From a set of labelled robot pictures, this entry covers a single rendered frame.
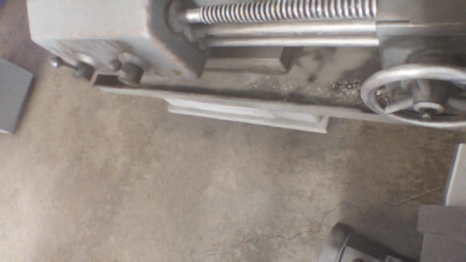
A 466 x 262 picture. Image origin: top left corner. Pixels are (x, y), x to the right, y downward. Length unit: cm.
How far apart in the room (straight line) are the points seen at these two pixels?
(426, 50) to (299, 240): 87
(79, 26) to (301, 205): 94
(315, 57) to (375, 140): 44
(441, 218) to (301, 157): 104
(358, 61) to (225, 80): 41
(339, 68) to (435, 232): 71
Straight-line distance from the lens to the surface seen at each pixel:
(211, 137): 154
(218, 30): 84
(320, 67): 99
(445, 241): 32
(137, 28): 82
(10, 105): 273
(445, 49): 59
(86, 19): 97
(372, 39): 75
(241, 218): 138
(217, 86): 110
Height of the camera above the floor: 123
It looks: 56 degrees down
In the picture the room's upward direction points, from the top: 53 degrees counter-clockwise
